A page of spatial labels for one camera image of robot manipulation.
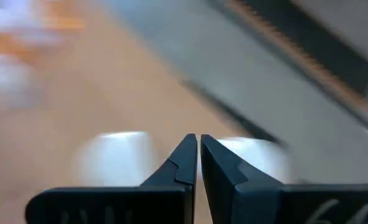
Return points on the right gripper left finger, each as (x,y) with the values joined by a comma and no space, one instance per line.
(159,202)

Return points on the small amber pill bottle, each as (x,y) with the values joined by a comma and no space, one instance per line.
(62,15)

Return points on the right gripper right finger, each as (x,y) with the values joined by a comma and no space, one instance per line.
(249,202)

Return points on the black computer case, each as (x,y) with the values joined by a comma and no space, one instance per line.
(311,43)

